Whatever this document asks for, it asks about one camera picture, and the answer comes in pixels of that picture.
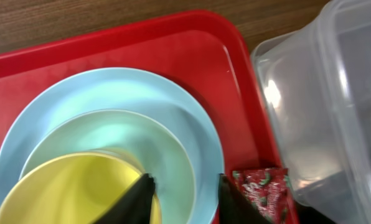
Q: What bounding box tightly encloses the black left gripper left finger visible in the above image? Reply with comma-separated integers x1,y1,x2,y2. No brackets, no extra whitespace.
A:
94,174,156,224

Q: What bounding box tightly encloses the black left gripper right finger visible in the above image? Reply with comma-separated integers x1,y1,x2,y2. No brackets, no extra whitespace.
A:
218,174,270,224

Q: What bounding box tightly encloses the yellow plastic cup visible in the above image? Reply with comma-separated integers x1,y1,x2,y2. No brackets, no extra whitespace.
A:
0,151,162,223

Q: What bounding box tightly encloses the pale blue bowl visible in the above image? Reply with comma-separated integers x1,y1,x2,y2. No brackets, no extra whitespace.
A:
21,110,195,223

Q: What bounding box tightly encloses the light blue plate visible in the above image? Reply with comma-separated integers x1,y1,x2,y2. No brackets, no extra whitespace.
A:
0,67,224,223

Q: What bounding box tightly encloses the red snack wrapper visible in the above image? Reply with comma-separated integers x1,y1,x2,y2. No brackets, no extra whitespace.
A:
232,168,289,224

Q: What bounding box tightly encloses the clear plastic bin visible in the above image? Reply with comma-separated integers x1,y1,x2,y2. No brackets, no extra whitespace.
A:
251,0,371,223

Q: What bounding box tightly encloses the red plastic tray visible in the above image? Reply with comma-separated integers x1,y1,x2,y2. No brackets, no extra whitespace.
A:
0,11,281,174

